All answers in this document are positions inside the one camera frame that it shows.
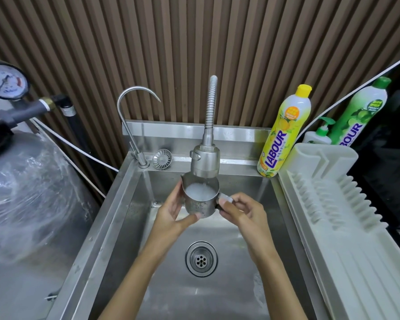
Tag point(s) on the person's right hand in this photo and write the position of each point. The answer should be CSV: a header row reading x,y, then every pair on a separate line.
x,y
250,226

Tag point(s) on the person's left hand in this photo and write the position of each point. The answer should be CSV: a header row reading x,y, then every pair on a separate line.
x,y
165,223

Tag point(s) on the person's right thumb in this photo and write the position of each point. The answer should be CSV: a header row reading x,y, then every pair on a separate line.
x,y
227,213

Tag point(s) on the person's left thumb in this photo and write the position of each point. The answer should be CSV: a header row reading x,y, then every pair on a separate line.
x,y
189,221

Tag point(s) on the stainless steel milk pitcher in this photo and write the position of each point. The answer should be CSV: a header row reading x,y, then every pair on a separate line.
x,y
200,204

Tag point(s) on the person's left forearm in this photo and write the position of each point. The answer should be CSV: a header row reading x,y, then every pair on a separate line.
x,y
133,279

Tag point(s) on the person's right forearm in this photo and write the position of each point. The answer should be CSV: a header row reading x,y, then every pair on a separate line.
x,y
276,289

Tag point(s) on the steel sink drain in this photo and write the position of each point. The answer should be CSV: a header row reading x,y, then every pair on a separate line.
x,y
201,259

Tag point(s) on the flexible steel faucet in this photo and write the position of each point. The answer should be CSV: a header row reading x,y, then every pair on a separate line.
x,y
205,156

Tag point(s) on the stainless steel sink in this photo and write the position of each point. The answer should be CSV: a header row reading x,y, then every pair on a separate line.
x,y
126,229

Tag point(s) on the round steel sink strainer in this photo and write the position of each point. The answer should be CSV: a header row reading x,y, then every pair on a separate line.
x,y
162,159

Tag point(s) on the yellow dish soap bottle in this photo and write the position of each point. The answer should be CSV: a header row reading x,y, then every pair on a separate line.
x,y
283,136

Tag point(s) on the slim gooseneck steel faucet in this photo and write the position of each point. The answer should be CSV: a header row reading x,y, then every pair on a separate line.
x,y
128,129

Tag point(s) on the white plastic dish rack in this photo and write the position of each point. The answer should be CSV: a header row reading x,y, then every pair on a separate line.
x,y
340,213

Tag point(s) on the white pump bottle green top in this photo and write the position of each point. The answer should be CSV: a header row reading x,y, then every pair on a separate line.
x,y
316,136

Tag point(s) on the black pipe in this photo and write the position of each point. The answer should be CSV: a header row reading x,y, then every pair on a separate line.
x,y
81,143

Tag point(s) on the white water tube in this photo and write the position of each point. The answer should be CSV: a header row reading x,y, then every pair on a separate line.
x,y
74,146

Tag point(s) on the plastic-wrapped grey water tank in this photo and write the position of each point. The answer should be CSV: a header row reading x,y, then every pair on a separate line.
x,y
30,203

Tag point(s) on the green dish soap bottle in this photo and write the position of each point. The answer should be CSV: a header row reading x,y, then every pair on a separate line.
x,y
360,113

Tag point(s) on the black appliance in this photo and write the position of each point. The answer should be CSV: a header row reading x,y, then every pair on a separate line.
x,y
390,156

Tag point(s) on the grey pipe fitting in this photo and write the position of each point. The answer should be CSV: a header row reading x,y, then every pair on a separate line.
x,y
33,108

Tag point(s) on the round pressure gauge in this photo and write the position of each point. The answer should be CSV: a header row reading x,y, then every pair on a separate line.
x,y
5,79

